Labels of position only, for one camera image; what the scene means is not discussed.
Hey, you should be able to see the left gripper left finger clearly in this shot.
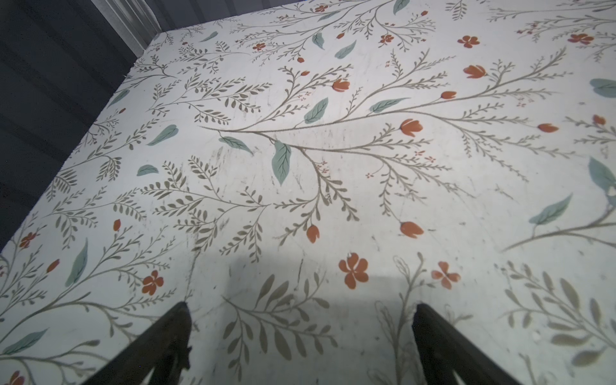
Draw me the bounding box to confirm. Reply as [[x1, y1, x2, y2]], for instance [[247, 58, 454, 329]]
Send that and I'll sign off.
[[85, 302, 193, 384]]

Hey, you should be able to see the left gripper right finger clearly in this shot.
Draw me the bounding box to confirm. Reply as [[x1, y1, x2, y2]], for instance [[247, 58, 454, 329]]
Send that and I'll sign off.
[[412, 303, 518, 385]]

